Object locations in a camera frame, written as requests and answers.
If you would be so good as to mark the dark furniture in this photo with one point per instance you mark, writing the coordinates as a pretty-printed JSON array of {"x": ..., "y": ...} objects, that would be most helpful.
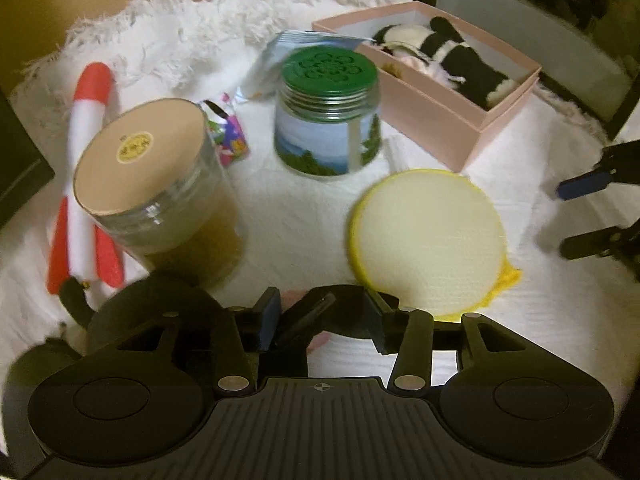
[{"x": 20, "y": 170}]

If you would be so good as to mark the pale pink soft item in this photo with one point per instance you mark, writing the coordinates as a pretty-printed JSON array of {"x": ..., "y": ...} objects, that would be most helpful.
[{"x": 407, "y": 57}]

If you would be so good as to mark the silver foil pouch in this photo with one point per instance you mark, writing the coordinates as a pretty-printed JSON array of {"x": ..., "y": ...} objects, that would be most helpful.
[{"x": 272, "y": 60}]

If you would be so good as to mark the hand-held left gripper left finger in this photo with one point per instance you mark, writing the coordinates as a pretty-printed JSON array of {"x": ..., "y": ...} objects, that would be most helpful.
[{"x": 270, "y": 312}]

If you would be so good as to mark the glass jar with tan lid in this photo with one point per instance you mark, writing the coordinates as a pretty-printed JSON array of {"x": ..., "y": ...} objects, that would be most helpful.
[{"x": 145, "y": 160}]

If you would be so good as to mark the dark chair frame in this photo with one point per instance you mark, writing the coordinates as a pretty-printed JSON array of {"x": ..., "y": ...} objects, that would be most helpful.
[{"x": 550, "y": 15}]

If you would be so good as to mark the pink cartoon tissue pack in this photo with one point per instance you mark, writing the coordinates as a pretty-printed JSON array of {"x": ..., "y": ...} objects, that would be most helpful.
[{"x": 229, "y": 135}]

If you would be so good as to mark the red and white rocket plush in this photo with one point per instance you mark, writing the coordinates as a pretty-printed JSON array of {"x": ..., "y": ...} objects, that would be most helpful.
[{"x": 82, "y": 160}]

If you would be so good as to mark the pink cardboard box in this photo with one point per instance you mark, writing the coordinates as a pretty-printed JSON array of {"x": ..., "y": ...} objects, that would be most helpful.
[{"x": 440, "y": 120}]

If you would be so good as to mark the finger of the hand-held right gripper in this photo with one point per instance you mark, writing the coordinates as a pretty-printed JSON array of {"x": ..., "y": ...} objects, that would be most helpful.
[
  {"x": 590, "y": 245},
  {"x": 582, "y": 185}
]

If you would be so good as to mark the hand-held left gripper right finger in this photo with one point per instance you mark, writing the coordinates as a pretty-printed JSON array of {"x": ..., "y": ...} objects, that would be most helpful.
[{"x": 376, "y": 317}]

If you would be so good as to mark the black and white plush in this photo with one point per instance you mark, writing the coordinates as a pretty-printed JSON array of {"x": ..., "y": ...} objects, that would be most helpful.
[{"x": 460, "y": 57}]

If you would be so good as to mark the white fluffy blanket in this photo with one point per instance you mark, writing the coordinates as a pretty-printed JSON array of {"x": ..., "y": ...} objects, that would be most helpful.
[{"x": 190, "y": 40}]

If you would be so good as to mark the round yellow sponge pad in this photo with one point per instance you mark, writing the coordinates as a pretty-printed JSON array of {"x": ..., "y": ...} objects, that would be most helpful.
[{"x": 430, "y": 240}]

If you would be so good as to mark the jar with green lid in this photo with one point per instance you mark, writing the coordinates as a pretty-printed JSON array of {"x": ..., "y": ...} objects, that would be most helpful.
[{"x": 327, "y": 125}]

